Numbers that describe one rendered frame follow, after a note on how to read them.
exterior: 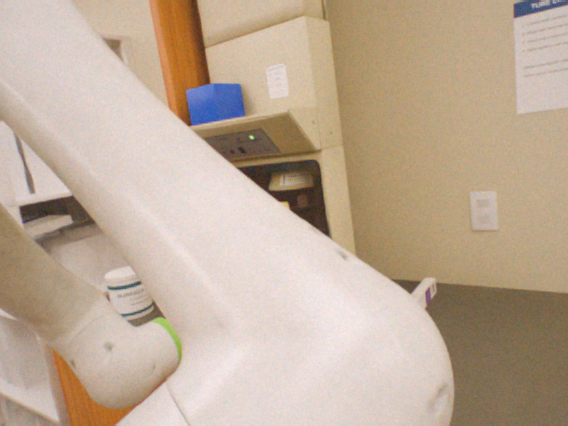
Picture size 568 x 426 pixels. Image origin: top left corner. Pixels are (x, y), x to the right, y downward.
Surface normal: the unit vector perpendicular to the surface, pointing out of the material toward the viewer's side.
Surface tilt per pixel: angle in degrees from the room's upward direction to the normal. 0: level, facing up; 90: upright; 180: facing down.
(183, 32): 90
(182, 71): 90
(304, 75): 90
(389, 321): 44
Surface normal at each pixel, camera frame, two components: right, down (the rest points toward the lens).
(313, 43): 0.81, 0.00
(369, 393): 0.18, -0.29
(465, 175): -0.56, 0.23
